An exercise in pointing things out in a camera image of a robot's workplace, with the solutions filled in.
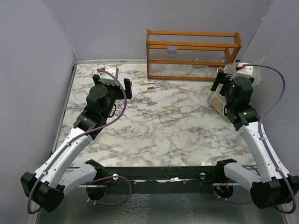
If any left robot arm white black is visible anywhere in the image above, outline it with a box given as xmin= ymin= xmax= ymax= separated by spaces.
xmin=21 ymin=72 xmax=132 ymax=214

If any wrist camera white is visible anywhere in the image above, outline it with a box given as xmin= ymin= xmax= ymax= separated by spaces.
xmin=97 ymin=66 xmax=119 ymax=86
xmin=230 ymin=62 xmax=253 ymax=80

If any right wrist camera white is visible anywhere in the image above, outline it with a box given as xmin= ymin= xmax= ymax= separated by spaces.
xmin=230 ymin=62 xmax=253 ymax=80

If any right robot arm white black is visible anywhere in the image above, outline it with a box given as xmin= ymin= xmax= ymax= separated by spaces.
xmin=211 ymin=71 xmax=299 ymax=209

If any small clear plastic cup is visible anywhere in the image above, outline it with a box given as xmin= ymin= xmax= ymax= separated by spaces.
xmin=167 ymin=46 xmax=178 ymax=56

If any green paper bag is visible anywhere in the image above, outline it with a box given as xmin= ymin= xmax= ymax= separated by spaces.
xmin=207 ymin=63 xmax=261 ymax=116

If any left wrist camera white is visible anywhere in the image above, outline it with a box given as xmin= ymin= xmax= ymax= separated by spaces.
xmin=97 ymin=66 xmax=119 ymax=86

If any green capped marker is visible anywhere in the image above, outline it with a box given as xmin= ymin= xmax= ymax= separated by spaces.
xmin=139 ymin=81 xmax=162 ymax=85

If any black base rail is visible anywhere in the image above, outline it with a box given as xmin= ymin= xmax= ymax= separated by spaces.
xmin=86 ymin=160 xmax=228 ymax=195

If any orange wooden rack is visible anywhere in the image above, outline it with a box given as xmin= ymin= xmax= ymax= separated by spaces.
xmin=146 ymin=29 xmax=242 ymax=82

